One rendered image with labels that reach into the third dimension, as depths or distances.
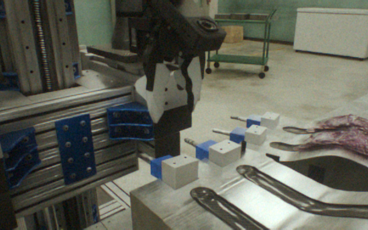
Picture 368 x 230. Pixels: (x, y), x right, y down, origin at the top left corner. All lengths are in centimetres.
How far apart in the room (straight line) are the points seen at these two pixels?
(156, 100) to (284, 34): 817
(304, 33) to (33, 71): 681
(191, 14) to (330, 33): 679
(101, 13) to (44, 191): 572
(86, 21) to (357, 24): 512
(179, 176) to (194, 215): 8
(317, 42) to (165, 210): 692
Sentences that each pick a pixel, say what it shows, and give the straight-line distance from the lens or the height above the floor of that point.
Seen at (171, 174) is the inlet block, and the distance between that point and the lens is 50.
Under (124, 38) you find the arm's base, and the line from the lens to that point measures 88.
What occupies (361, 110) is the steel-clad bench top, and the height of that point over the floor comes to 80.
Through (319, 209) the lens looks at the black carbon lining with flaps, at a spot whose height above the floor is 88.
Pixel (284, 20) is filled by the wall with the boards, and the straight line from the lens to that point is 856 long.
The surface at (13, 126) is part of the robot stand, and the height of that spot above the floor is 91.
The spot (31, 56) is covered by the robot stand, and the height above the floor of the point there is 104.
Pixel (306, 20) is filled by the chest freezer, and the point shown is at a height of 69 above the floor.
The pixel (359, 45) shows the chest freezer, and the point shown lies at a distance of 700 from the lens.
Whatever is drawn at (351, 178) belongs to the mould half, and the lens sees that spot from 67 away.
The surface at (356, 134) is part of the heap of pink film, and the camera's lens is 69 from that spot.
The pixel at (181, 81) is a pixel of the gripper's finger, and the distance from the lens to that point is 52.
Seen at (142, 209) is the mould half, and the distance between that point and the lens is 49.
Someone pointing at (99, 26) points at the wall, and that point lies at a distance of 642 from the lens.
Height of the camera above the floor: 118
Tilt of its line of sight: 22 degrees down
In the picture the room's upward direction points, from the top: straight up
